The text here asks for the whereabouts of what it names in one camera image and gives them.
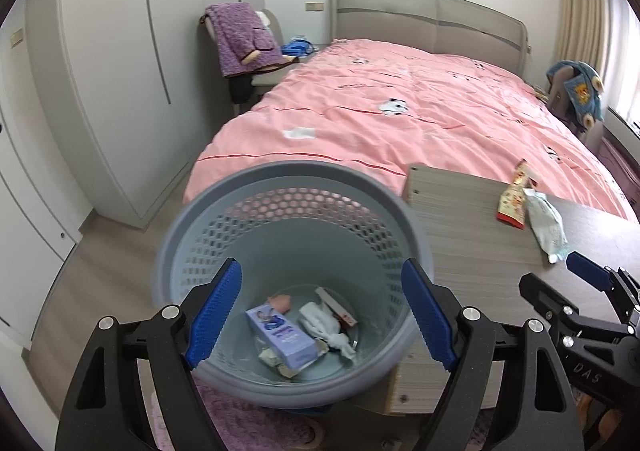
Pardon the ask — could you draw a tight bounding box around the purple fleece robe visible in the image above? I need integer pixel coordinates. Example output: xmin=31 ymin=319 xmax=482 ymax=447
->
xmin=204 ymin=2 xmax=293 ymax=79

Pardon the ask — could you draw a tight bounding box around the beige chair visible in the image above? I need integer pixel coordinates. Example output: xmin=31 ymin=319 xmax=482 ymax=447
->
xmin=197 ymin=8 xmax=301 ymax=104

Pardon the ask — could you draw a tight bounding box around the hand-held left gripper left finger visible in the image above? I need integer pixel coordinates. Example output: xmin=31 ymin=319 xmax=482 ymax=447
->
xmin=55 ymin=257 xmax=243 ymax=451

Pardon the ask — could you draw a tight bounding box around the purple cartoon rabbit carton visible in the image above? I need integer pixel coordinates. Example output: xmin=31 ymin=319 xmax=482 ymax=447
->
xmin=245 ymin=303 xmax=318 ymax=378

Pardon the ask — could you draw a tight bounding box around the cream paper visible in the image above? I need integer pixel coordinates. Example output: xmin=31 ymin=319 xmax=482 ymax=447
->
xmin=257 ymin=347 xmax=297 ymax=378

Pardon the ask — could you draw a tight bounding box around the red and beige snack wrapper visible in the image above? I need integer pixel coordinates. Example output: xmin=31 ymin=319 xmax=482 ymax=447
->
xmin=495 ymin=159 xmax=541 ymax=231

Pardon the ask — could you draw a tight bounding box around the beige curtain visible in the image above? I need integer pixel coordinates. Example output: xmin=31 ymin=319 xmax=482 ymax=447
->
xmin=555 ymin=0 xmax=621 ymax=82

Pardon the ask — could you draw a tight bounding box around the blue object on nightstand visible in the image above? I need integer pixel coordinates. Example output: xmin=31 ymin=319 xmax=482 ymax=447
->
xmin=280 ymin=38 xmax=316 ymax=58

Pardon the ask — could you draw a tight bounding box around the white wardrobe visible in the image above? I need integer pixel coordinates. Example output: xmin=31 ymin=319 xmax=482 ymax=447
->
xmin=25 ymin=0 xmax=266 ymax=232

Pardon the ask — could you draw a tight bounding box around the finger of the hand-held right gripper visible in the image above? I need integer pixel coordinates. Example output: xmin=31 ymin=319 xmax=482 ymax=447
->
xmin=566 ymin=251 xmax=640 ymax=318
xmin=518 ymin=272 xmax=582 ymax=330

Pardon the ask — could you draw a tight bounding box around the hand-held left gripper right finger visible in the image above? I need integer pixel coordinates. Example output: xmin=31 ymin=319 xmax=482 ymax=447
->
xmin=401 ymin=257 xmax=586 ymax=451

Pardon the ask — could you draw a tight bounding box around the pale blue wet wipes packet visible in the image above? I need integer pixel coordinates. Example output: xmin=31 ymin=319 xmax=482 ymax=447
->
xmin=522 ymin=188 xmax=570 ymax=264

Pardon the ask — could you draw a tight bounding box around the person's right hand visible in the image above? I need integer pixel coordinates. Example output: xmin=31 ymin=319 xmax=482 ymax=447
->
xmin=582 ymin=401 xmax=626 ymax=439

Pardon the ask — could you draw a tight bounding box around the grey perforated plastic waste basket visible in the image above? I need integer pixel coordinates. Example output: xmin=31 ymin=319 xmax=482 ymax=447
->
xmin=154 ymin=161 xmax=435 ymax=409

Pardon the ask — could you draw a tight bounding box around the white knotted cloth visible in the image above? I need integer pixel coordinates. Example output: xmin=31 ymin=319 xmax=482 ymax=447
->
xmin=298 ymin=301 xmax=358 ymax=363

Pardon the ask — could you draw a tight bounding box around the red and white box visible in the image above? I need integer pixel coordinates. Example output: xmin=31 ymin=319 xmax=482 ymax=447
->
xmin=315 ymin=287 xmax=360 ymax=329

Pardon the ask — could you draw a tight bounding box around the pink printed duvet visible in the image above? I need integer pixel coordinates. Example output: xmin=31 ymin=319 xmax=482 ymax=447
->
xmin=182 ymin=38 xmax=640 ymax=227

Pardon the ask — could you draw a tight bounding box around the pink rubber pig toy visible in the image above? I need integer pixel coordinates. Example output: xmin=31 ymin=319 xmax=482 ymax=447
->
xmin=265 ymin=294 xmax=296 ymax=316

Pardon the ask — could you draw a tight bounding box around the blue bear print jacket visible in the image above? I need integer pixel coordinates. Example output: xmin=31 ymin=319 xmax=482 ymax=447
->
xmin=545 ymin=60 xmax=606 ymax=129

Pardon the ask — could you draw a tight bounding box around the white drawer cabinet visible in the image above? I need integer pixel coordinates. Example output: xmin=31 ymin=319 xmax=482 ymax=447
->
xmin=0 ymin=106 xmax=87 ymax=348

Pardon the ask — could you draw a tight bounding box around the grey upholstered bed headboard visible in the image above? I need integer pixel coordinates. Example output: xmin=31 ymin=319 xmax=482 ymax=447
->
xmin=330 ymin=0 xmax=531 ymax=82

